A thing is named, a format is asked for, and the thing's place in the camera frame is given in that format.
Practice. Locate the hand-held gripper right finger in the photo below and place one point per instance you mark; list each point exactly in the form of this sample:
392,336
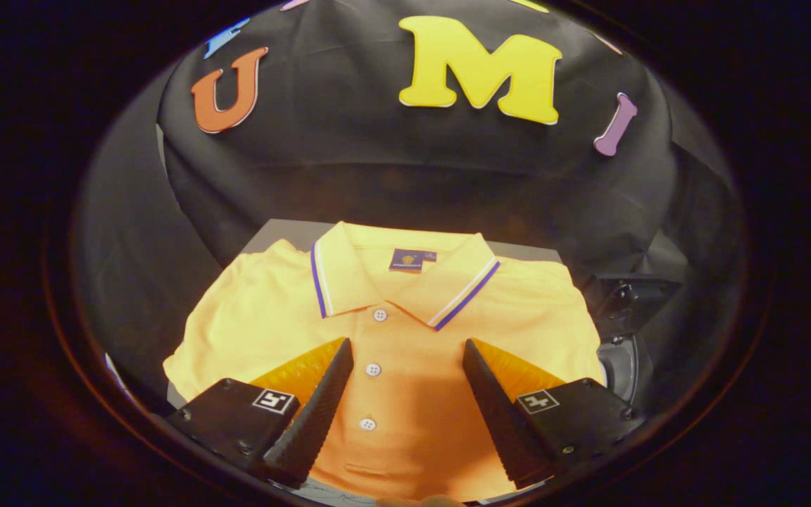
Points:
493,415

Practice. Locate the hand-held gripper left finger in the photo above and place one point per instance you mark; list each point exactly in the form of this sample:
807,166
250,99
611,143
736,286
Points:
317,415

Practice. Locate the orange polo shirt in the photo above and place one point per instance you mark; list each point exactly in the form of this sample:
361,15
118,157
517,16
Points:
405,394

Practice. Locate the dark washing machine lid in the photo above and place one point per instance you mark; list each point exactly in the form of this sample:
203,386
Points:
634,299

